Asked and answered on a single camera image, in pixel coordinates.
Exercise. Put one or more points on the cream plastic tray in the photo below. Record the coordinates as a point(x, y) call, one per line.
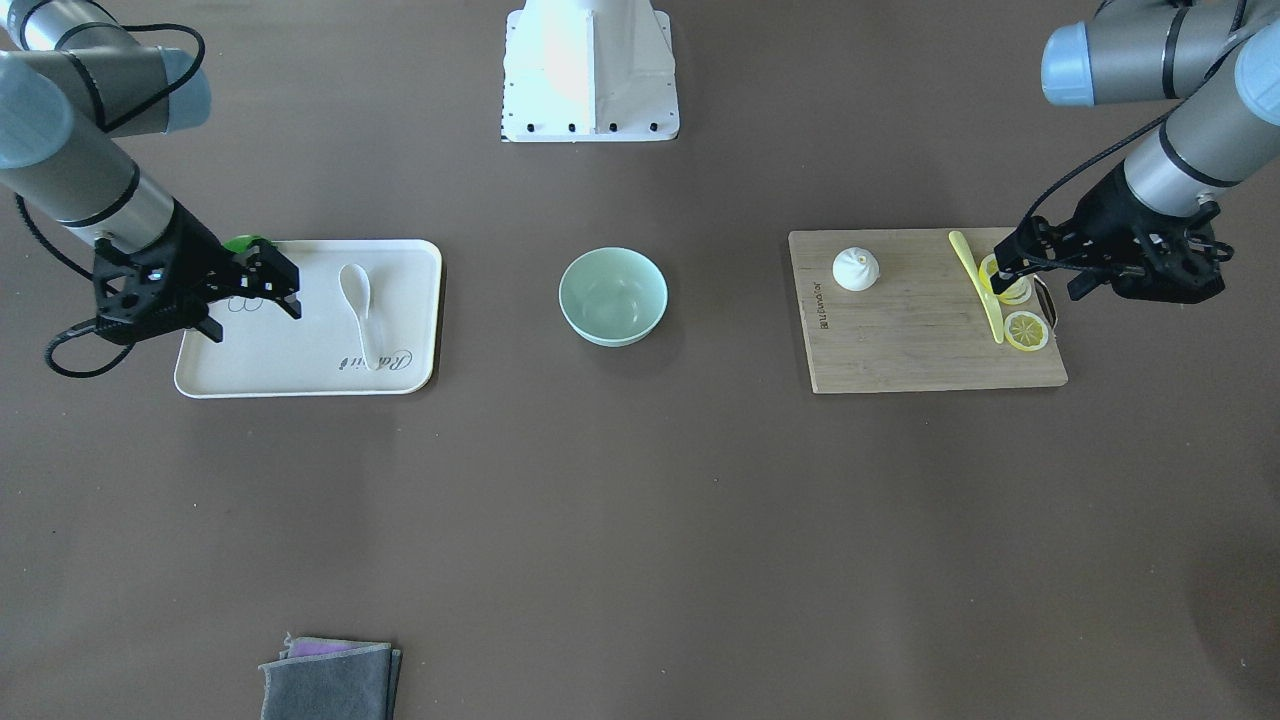
point(267, 353)

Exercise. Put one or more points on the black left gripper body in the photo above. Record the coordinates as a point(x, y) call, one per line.
point(1108, 218)

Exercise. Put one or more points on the lemon slice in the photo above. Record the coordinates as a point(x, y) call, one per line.
point(1027, 332)

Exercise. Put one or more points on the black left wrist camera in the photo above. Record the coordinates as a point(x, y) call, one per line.
point(1182, 268)

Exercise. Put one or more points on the white ceramic spoon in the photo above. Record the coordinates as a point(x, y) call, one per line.
point(356, 286)

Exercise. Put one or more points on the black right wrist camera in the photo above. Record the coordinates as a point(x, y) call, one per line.
point(137, 303)

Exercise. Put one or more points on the white camera pole base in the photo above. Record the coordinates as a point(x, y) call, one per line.
point(589, 71)

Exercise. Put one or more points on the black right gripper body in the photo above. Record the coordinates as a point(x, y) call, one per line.
point(196, 248)

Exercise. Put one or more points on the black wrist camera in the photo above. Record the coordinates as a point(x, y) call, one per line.
point(1182, 268)
point(137, 303)

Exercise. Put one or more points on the bamboo cutting board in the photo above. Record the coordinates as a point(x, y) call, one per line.
point(919, 327)

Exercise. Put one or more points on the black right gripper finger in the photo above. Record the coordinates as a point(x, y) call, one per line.
point(268, 274)
point(210, 328)

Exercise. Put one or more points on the grey folded cloth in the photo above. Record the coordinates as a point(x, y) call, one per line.
point(323, 678)

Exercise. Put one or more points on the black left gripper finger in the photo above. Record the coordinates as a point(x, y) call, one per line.
point(1022, 253)
point(1089, 277)

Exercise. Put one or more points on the light green bowl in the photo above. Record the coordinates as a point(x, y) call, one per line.
point(613, 297)

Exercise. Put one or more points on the stacked lemon slices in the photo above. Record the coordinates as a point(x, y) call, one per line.
point(1019, 291)

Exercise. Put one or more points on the white steamed bun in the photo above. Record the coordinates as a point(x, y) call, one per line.
point(855, 269)

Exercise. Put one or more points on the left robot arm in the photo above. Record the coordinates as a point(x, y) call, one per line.
point(1218, 62)

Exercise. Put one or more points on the yellow plastic knife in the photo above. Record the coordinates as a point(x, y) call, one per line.
point(987, 298)

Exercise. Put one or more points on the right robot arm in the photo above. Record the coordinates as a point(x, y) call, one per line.
point(77, 81)

